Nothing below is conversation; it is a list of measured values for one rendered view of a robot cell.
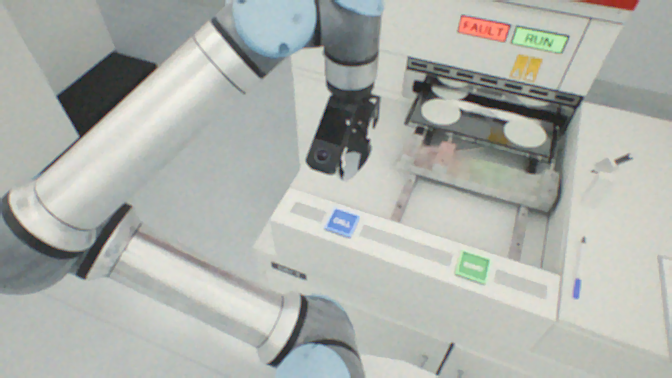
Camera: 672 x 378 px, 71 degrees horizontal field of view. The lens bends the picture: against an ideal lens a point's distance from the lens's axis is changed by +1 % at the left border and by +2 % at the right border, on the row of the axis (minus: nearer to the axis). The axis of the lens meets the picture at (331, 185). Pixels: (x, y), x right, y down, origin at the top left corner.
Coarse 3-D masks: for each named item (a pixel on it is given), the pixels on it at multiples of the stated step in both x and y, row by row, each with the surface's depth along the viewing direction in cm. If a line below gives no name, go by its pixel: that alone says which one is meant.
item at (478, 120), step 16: (432, 96) 127; (480, 96) 127; (416, 112) 123; (464, 112) 123; (480, 112) 123; (496, 112) 123; (512, 112) 123; (528, 112) 123; (544, 112) 123; (448, 128) 119; (464, 128) 119; (480, 128) 119; (496, 128) 119; (544, 128) 119; (512, 144) 115; (544, 144) 115
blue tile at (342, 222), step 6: (336, 216) 93; (342, 216) 93; (348, 216) 93; (354, 216) 93; (330, 222) 92; (336, 222) 92; (342, 222) 92; (348, 222) 92; (354, 222) 92; (330, 228) 91; (336, 228) 91; (342, 228) 91; (348, 228) 91
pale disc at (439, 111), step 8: (424, 104) 125; (432, 104) 125; (440, 104) 125; (448, 104) 125; (424, 112) 123; (432, 112) 123; (440, 112) 123; (448, 112) 123; (456, 112) 123; (432, 120) 121; (440, 120) 121; (448, 120) 121
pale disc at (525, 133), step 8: (512, 120) 121; (520, 120) 121; (512, 128) 119; (520, 128) 119; (528, 128) 119; (536, 128) 119; (512, 136) 117; (520, 136) 117; (528, 136) 117; (536, 136) 117; (544, 136) 117; (520, 144) 115; (528, 144) 115; (536, 144) 115
